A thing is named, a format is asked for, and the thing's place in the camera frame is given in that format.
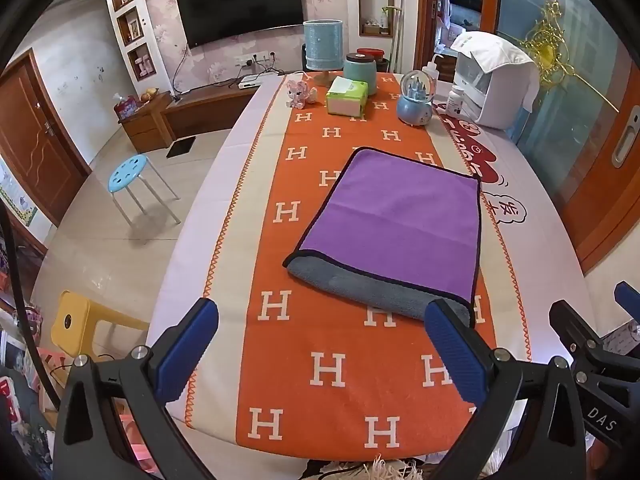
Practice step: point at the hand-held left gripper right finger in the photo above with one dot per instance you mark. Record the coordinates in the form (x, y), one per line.
(456, 357)

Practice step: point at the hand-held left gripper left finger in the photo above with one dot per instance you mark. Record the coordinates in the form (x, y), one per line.
(184, 355)

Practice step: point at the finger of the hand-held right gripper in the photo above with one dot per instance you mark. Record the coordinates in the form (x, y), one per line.
(629, 297)
(580, 330)

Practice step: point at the purple and grey towel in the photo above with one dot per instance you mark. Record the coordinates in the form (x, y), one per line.
(400, 215)

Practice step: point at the yellow plastic stool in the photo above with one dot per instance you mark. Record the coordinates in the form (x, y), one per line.
(80, 317)

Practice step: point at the wooden glass sliding door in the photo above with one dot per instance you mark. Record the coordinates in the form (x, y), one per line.
(590, 170)

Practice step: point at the orange letter-print blanket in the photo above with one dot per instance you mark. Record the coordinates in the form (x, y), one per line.
(300, 240)

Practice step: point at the blue round stool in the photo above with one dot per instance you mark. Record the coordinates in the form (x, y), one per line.
(129, 172)

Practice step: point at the black floor mat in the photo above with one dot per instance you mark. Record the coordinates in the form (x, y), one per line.
(180, 148)

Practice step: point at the white storage box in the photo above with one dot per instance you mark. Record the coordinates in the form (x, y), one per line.
(492, 100)

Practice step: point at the wooden television cabinet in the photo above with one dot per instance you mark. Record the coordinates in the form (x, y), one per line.
(165, 115)

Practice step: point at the red tissue box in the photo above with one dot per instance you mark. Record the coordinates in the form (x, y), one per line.
(126, 108)

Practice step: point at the white pill bottle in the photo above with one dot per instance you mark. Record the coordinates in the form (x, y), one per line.
(455, 102)

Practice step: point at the brown wooden door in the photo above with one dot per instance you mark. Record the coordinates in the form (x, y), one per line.
(35, 145)

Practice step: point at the gold hanging ornament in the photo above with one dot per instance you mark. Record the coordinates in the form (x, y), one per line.
(547, 52)

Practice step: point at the blue snow globe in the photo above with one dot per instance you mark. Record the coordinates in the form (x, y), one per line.
(415, 102)

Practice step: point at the fruit on cabinet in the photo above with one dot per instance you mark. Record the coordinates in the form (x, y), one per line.
(149, 95)

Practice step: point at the white appliance with cloth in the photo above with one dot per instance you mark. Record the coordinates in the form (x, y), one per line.
(500, 52)

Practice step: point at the clear squeeze bottle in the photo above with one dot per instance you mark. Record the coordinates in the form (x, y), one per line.
(431, 77)

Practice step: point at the green tissue pack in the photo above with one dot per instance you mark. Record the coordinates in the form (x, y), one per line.
(345, 97)

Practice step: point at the white set-top box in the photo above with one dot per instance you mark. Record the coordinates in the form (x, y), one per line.
(257, 81)

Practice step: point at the pink toy bear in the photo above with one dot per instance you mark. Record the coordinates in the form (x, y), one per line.
(300, 94)

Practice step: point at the teal lidded jar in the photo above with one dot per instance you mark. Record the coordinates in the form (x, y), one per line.
(360, 75)

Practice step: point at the dark jar with red lid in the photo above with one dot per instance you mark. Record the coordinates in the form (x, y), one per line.
(377, 57)

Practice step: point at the mop with green head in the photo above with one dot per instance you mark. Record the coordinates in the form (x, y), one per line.
(397, 25)

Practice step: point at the blue table lamp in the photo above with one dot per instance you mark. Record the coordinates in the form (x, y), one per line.
(322, 42)

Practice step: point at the black flat television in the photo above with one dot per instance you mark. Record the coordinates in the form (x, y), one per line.
(240, 2)

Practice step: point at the wall poster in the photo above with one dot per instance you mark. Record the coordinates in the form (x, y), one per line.
(17, 200)

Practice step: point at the white wall socket strip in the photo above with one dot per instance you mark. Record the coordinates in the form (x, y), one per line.
(255, 57)

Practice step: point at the white wall niche shelf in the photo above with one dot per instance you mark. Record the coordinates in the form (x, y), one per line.
(132, 35)

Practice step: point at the white wall niche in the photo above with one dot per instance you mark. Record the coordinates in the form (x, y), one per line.
(375, 5)

